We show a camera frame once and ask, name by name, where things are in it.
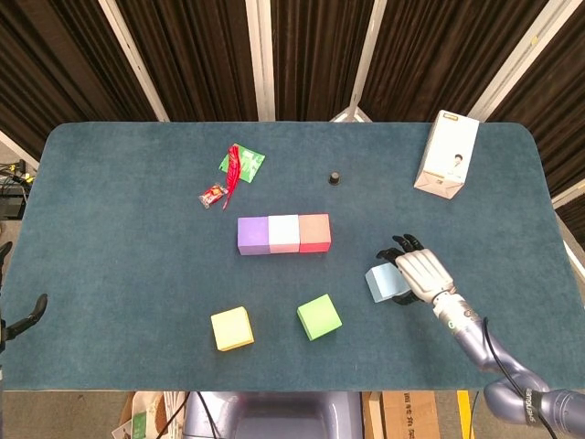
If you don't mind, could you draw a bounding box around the grey robot torso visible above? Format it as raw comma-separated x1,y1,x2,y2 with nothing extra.
182,391,365,439

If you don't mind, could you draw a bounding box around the metal stand foot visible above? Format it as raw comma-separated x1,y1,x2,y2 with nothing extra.
328,103,374,123

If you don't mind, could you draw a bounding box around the dark brown curtain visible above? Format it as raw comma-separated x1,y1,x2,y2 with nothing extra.
0,0,585,220

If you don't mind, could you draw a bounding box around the brown cardboard box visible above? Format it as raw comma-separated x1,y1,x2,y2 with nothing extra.
380,391,442,439

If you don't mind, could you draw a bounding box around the wooden plank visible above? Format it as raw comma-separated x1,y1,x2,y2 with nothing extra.
362,391,384,439

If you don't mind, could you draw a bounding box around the red feather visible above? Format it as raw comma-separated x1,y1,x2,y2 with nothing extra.
222,143,243,211

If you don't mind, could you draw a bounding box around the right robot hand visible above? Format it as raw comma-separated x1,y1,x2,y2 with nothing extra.
375,232,458,306

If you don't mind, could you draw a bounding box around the white green paper bag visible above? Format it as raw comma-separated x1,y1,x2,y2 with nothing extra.
112,391,188,439

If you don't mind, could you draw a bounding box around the green foam cube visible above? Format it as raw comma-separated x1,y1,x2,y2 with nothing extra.
296,293,343,342

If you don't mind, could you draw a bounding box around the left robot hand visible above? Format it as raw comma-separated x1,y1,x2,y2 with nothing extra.
0,241,49,356

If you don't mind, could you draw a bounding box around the black torso cable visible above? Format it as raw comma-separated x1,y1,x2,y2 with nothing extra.
196,391,220,439

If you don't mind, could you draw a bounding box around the light blue foam cube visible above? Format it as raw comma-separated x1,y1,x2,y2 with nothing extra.
364,262,411,304

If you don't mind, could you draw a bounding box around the white carton box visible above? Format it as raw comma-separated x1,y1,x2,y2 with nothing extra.
413,109,481,202

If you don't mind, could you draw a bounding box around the white frame post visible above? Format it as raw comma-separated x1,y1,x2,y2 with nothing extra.
98,0,170,123
550,180,585,208
0,129,41,171
468,0,577,123
245,0,277,123
349,0,389,111

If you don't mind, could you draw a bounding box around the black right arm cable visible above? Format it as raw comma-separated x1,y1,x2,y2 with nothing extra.
482,317,563,439

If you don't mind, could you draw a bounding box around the red foam cube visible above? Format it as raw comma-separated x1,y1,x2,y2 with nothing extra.
297,213,332,254

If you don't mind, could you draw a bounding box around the yellow foam cube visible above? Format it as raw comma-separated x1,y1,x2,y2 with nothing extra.
210,305,255,352

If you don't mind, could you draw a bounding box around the pink foam cube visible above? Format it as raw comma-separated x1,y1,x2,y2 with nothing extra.
267,214,302,255

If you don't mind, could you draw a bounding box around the green paper packet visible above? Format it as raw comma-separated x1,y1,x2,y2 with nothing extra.
216,145,267,184

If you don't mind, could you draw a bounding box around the teal felt table cover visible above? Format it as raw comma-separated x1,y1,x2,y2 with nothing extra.
0,121,573,393

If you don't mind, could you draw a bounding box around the red candy wrapper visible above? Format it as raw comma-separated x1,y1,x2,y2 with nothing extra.
197,182,229,209

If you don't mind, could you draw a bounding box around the purple foam cube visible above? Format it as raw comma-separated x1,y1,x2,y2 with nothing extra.
237,216,271,256

